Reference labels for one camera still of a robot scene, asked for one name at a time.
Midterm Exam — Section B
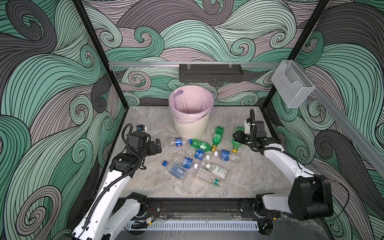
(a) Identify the clear bottle blue cap short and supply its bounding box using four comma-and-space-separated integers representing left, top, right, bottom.
162, 161, 187, 180

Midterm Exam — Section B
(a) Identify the clear bottle white green label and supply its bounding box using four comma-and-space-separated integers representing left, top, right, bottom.
201, 161, 228, 180

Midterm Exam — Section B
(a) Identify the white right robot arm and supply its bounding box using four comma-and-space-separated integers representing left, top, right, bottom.
233, 110, 334, 221

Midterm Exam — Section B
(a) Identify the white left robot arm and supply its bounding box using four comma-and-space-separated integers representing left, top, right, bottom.
62, 124, 162, 240

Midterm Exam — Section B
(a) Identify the cream waste bin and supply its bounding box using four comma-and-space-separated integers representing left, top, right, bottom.
173, 114, 210, 139

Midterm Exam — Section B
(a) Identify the pink bin liner bag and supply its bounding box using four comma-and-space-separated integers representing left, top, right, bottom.
169, 86, 214, 125

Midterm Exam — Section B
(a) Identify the clear bottle blue label top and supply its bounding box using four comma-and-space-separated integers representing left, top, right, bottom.
167, 137, 192, 148

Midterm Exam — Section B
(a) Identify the clear bottle green cap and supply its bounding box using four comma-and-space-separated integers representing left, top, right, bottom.
195, 170, 223, 187

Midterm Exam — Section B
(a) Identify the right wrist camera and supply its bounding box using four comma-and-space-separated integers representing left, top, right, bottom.
244, 118, 255, 135

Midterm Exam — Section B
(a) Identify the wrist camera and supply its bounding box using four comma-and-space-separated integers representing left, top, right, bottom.
136, 125, 148, 133
244, 118, 255, 135

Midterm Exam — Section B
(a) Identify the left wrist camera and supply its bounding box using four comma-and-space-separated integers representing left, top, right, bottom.
136, 125, 148, 133

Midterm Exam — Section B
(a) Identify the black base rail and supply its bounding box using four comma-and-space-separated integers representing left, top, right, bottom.
113, 193, 281, 220

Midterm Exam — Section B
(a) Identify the clear plastic wall box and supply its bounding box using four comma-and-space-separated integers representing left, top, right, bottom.
272, 60, 315, 109

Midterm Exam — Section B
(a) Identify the white slotted cable duct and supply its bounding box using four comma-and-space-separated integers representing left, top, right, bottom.
138, 221, 259, 232

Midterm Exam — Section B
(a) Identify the black wall tray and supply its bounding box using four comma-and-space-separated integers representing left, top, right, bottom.
179, 65, 244, 84

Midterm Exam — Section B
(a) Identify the aluminium back rail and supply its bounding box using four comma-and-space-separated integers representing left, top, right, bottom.
108, 61, 280, 68

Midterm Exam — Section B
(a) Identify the aluminium rail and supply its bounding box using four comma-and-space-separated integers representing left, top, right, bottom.
108, 61, 280, 68
299, 65, 384, 175

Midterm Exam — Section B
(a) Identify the aluminium right rail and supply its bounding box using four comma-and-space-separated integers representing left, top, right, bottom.
299, 65, 384, 175

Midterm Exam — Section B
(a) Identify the black corner frame post right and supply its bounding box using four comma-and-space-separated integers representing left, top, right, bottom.
262, 1, 329, 110

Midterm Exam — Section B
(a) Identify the black corner frame post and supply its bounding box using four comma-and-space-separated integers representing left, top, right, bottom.
262, 1, 329, 110
73, 0, 129, 112

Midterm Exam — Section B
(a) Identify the black corner frame post left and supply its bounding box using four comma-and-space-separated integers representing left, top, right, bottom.
73, 0, 129, 112

